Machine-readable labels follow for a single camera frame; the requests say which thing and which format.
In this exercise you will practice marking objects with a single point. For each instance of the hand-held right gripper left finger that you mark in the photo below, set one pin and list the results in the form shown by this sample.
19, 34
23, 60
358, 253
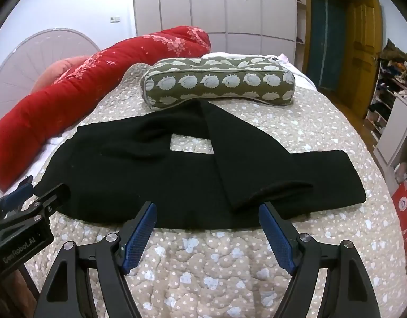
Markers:
140, 238

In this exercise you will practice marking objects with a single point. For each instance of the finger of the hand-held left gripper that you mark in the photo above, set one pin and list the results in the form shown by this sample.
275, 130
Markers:
52, 197
14, 196

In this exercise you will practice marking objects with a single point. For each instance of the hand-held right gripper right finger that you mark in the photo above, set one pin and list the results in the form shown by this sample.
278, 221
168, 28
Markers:
276, 238

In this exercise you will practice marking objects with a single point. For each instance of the black pants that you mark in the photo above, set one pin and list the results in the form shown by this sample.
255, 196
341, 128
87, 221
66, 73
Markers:
124, 172

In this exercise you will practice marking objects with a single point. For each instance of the beige quilted bedspread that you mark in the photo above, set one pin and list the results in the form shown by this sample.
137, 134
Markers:
203, 271

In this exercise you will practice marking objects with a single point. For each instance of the red floral quilt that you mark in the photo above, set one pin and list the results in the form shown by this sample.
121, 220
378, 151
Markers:
41, 106

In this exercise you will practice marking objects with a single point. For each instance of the pink pillow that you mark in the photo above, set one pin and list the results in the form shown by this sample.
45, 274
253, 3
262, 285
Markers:
54, 73

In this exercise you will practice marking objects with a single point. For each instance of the red cardboard box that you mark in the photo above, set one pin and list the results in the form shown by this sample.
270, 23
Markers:
405, 215

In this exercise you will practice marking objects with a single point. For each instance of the white bed sheet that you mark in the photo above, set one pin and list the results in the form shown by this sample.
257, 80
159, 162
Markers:
303, 78

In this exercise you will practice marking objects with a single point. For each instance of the white cabinet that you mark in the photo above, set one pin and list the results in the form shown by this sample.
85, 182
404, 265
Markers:
401, 129

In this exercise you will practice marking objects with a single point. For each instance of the green hedgehog print pillow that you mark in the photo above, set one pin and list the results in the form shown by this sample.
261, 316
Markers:
216, 82

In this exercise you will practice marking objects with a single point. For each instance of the cluttered white shelf rack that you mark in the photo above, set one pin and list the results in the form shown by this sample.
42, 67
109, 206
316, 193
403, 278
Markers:
389, 76

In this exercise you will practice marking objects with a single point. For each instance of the yellow wooden door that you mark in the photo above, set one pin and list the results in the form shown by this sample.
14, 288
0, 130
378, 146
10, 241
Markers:
362, 49

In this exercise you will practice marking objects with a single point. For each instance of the dark teal curtain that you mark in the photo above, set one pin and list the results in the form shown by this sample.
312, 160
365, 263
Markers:
326, 33

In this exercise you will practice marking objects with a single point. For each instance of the white wardrobe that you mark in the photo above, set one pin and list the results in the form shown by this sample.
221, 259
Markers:
206, 6

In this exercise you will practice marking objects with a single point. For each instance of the white wall thermostat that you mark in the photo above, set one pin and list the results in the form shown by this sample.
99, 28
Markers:
115, 19

